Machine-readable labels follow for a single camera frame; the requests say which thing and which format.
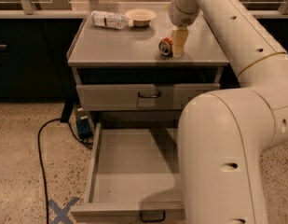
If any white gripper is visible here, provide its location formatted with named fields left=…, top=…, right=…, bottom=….
left=169, top=0, right=199, bottom=58

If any red coke can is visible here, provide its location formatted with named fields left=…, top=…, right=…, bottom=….
left=158, top=36, right=172, bottom=56

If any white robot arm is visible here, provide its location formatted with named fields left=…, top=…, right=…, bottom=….
left=170, top=0, right=288, bottom=224

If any closed grey upper drawer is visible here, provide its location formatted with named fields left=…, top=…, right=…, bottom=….
left=76, top=83, right=220, bottom=111

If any grey drawer cabinet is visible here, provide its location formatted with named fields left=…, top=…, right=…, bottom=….
left=68, top=3, right=228, bottom=129

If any open grey middle drawer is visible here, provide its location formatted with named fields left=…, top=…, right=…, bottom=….
left=71, top=123, right=185, bottom=224

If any beige paper bowl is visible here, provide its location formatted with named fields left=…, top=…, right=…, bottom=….
left=125, top=8, right=157, bottom=27

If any clear plastic water bottle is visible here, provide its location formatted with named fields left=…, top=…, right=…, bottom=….
left=90, top=10, right=133, bottom=30

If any blue power box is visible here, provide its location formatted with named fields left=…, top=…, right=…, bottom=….
left=75, top=105, right=92, bottom=139

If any long counter with dark cabinets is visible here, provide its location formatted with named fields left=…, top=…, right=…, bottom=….
left=0, top=8, right=288, bottom=102

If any blue tape cross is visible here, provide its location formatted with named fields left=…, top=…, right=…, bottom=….
left=48, top=197, right=79, bottom=224

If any black cable on left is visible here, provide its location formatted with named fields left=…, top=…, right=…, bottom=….
left=37, top=118, right=94, bottom=224

